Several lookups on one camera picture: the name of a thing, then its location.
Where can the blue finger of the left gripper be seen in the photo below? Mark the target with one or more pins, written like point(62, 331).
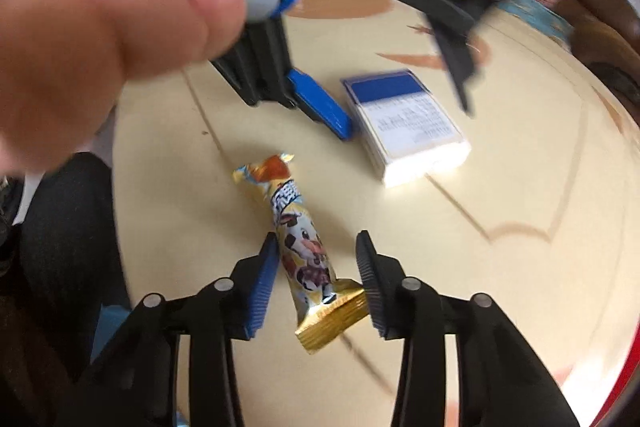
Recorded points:
point(319, 106)

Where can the blue white cigarette box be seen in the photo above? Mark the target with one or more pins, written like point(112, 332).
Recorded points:
point(406, 132)

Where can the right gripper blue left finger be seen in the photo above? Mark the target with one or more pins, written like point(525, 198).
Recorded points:
point(263, 271)

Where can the red plastic stool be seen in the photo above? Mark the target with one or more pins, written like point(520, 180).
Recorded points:
point(629, 367)

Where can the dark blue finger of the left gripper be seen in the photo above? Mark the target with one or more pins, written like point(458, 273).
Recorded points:
point(452, 40)

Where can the yellow snack wrapper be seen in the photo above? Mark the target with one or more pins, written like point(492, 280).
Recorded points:
point(325, 304)

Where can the person's left hand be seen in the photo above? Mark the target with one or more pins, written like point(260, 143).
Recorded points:
point(65, 62)

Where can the person's dark trouser leg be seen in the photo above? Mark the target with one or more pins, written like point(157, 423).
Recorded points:
point(60, 265)

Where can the right gripper dark blue right finger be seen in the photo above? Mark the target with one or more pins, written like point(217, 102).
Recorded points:
point(370, 267)

